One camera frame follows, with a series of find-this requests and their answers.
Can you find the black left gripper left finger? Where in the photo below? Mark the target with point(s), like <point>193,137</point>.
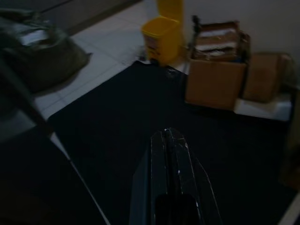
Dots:
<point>150,168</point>

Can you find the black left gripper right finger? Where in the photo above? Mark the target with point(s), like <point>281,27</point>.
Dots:
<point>187,168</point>

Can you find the yellow pedal rubbish bin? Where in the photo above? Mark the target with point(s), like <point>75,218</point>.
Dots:
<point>161,35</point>

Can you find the black floor mat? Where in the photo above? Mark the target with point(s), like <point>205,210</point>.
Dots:
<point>112,112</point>

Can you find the open cardboard box with papers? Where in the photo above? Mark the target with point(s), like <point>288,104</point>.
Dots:
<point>211,84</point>

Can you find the white foam block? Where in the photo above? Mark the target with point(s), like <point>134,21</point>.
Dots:
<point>257,107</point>

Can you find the plain brown cardboard box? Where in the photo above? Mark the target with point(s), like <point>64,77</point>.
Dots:
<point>262,77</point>

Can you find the small black stand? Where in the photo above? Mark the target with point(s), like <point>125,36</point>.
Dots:
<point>195,25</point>

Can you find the green woven sack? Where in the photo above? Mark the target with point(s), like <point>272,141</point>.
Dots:
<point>47,61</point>

